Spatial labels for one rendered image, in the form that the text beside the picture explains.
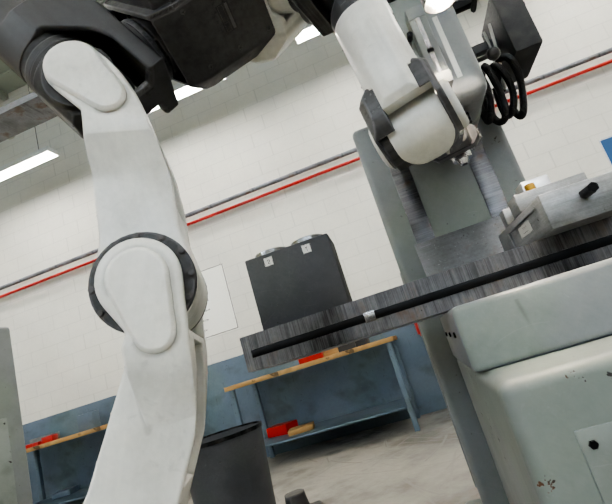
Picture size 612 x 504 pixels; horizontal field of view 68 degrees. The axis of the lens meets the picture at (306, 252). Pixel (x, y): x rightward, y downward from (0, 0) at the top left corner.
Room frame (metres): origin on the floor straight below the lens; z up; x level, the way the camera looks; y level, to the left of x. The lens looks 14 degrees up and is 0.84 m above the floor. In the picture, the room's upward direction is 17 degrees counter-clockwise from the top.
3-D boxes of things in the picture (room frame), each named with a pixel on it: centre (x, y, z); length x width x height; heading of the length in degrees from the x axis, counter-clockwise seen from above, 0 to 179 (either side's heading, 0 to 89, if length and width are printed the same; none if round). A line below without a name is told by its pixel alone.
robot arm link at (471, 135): (0.97, -0.38, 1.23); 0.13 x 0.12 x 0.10; 58
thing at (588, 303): (1.04, -0.43, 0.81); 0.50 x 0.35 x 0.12; 169
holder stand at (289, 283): (1.15, 0.04, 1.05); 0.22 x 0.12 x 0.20; 82
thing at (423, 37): (0.94, -0.41, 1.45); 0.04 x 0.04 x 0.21; 79
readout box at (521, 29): (1.28, -0.81, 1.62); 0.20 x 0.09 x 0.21; 169
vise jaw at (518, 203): (0.97, -0.54, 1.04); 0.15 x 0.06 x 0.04; 82
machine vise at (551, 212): (0.99, -0.54, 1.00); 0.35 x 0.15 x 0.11; 172
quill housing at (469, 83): (1.05, -0.43, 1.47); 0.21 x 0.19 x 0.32; 79
